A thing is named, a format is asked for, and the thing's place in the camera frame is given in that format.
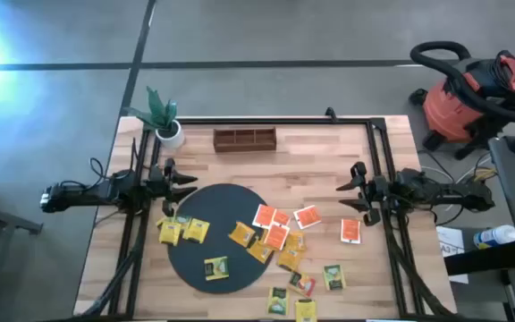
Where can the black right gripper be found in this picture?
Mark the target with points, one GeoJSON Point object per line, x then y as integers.
{"type": "Point", "coordinates": [382, 192]}

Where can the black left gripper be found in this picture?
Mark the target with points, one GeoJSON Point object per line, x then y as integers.
{"type": "Point", "coordinates": [157, 188]}

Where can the brown wooden organizer box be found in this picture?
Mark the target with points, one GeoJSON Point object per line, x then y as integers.
{"type": "Point", "coordinates": [244, 149]}

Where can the red yellow tea packet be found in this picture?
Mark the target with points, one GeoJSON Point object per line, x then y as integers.
{"type": "Point", "coordinates": [302, 284]}

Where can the dark green tea packet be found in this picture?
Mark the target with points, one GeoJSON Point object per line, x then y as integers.
{"type": "Point", "coordinates": [278, 301]}

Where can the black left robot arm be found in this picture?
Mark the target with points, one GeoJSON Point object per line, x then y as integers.
{"type": "Point", "coordinates": [83, 194]}

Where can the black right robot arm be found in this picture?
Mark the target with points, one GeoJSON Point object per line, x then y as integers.
{"type": "Point", "coordinates": [441, 192]}

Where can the green yellow tea packet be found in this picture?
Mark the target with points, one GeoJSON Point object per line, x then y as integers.
{"type": "Point", "coordinates": [334, 277]}
{"type": "Point", "coordinates": [216, 268]}

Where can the round dark woven placemat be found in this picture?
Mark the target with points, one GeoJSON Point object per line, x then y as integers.
{"type": "Point", "coordinates": [222, 210]}

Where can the green plant in white pot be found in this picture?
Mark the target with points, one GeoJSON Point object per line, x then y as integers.
{"type": "Point", "coordinates": [170, 136]}

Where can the white paper sheet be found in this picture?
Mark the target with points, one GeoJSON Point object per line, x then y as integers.
{"type": "Point", "coordinates": [449, 237]}

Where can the orange shop vacuum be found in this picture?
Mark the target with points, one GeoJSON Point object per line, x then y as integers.
{"type": "Point", "coordinates": [445, 112]}

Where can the white blue spray can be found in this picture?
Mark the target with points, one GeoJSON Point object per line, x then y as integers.
{"type": "Point", "coordinates": [496, 236]}

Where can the red shop vacuum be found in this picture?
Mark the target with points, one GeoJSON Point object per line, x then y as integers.
{"type": "Point", "coordinates": [438, 44]}

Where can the black post mount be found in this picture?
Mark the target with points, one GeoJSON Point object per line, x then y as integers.
{"type": "Point", "coordinates": [331, 114]}

